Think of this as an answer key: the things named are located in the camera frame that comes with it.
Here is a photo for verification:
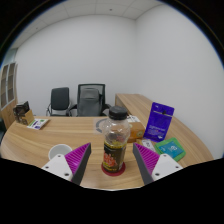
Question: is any wooden side desk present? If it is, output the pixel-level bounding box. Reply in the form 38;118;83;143
114;93;158;121

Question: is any purple sign card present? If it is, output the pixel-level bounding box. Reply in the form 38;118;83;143
143;101;175;143

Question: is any small pale box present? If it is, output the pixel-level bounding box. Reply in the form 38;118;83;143
139;138;158;154

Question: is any black chair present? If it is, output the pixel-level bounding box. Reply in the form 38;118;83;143
45;86;73;117

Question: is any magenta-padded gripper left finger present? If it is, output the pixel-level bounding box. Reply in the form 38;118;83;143
40;142;92;186

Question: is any orange box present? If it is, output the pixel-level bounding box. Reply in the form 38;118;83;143
126;115;146;144

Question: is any white mug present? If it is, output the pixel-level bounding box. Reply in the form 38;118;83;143
48;143;73;161

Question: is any grey mesh office chair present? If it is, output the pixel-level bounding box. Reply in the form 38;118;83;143
68;83;112;118

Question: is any flat round red coaster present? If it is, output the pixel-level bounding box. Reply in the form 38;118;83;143
101;161;127;177

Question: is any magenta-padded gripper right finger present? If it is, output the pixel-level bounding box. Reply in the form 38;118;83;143
132;142;184;186

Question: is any round grey disc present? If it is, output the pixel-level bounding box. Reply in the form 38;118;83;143
93;117;109;134

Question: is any green flat box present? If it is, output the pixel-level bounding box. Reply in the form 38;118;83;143
153;137;187;163

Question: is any wooden shelf cabinet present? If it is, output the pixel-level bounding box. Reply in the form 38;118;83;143
0;62;19;129

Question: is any white and green pamphlet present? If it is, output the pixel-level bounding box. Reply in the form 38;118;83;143
26;117;50;131

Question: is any clear bottle with black cap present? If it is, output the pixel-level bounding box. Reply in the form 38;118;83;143
101;105;132;174

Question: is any tan cardboard box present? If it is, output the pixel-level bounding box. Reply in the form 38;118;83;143
19;109;35;126

